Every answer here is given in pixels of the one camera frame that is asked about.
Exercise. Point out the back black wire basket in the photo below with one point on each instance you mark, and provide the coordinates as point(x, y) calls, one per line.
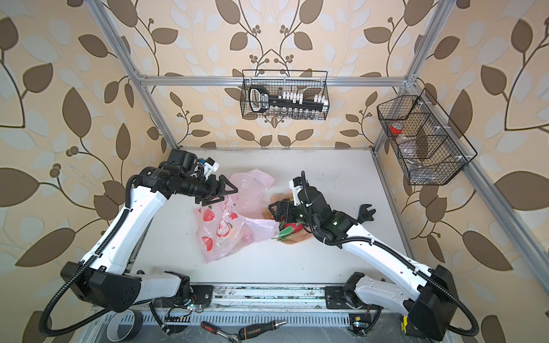
point(310, 82)

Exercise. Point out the pink plastic bag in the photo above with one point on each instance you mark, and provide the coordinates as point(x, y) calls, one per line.
point(238, 221)

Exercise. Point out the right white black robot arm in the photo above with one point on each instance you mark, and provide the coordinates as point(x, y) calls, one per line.
point(426, 296)

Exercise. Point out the yellow black tape measure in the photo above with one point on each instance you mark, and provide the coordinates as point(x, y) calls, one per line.
point(405, 326)

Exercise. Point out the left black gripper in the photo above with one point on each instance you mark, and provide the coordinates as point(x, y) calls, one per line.
point(209, 197)

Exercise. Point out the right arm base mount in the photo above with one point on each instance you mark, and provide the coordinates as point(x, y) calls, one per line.
point(335, 300)

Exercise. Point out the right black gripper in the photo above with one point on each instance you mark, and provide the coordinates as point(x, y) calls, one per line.
point(289, 205)

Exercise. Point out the black wire basket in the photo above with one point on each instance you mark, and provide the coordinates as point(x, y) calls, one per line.
point(429, 145)
point(310, 82)

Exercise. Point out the right black wire basket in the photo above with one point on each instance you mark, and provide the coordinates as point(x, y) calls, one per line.
point(429, 145)

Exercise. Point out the black socket tool set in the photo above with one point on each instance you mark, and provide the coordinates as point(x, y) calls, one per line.
point(260, 101)

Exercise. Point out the black tape roll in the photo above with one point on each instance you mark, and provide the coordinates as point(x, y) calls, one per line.
point(124, 326)

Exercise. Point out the black orange screwdriver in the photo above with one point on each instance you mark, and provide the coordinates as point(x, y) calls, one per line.
point(255, 330)

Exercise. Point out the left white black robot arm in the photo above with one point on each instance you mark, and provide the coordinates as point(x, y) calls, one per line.
point(102, 276)

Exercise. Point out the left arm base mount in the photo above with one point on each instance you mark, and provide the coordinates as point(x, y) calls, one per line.
point(197, 294)

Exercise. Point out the red handled ratchet wrench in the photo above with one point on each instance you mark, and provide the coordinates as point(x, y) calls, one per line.
point(214, 329)

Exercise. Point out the small green circuit board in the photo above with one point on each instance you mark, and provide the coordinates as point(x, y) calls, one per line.
point(359, 323)

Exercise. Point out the pink dragon fruit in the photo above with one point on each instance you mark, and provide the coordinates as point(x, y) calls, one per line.
point(288, 229)

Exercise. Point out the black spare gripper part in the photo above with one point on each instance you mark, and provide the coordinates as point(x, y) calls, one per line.
point(366, 213)

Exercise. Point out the clear bottle with red cap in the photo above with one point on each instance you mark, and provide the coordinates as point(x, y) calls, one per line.
point(411, 151)

